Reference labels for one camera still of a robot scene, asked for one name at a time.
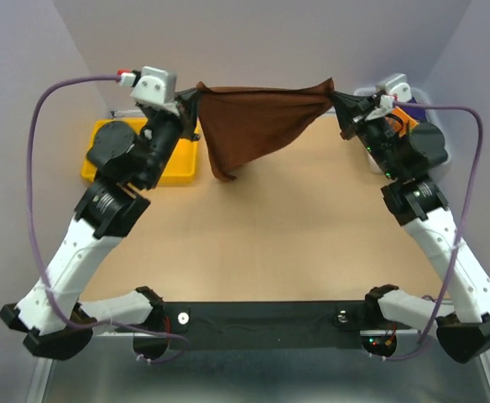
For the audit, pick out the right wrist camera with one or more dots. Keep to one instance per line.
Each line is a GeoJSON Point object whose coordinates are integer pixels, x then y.
{"type": "Point", "coordinates": [394, 88]}

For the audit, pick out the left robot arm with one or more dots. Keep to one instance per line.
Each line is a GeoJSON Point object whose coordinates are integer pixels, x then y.
{"type": "Point", "coordinates": [56, 324]}

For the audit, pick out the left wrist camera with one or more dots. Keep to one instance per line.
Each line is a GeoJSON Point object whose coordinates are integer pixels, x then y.
{"type": "Point", "coordinates": [151, 87]}

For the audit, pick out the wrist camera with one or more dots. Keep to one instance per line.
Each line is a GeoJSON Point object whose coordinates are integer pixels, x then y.
{"type": "Point", "coordinates": [151, 87]}
{"type": "Point", "coordinates": [394, 88]}

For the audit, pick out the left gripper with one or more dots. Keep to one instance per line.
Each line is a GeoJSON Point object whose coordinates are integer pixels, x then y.
{"type": "Point", "coordinates": [188, 99]}

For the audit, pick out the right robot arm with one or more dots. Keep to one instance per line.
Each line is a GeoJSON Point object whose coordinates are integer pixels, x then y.
{"type": "Point", "coordinates": [459, 318]}

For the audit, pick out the aluminium frame rail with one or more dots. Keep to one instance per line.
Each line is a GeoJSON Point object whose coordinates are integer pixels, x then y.
{"type": "Point", "coordinates": [141, 309]}

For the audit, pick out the yellow plastic tray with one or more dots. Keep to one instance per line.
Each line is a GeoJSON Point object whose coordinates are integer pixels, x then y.
{"type": "Point", "coordinates": [179, 171]}

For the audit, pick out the white plastic basket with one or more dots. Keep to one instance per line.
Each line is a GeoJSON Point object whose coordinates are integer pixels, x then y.
{"type": "Point", "coordinates": [432, 116]}

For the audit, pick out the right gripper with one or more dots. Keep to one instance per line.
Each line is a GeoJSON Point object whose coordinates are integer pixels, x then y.
{"type": "Point", "coordinates": [351, 107]}

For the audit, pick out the orange towel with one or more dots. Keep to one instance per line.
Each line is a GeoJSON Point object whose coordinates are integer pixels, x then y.
{"type": "Point", "coordinates": [404, 121]}

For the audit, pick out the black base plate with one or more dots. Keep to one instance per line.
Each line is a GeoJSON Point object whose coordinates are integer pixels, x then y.
{"type": "Point", "coordinates": [268, 325]}

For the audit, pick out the brown towel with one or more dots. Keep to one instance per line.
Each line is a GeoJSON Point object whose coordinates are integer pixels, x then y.
{"type": "Point", "coordinates": [241, 124]}

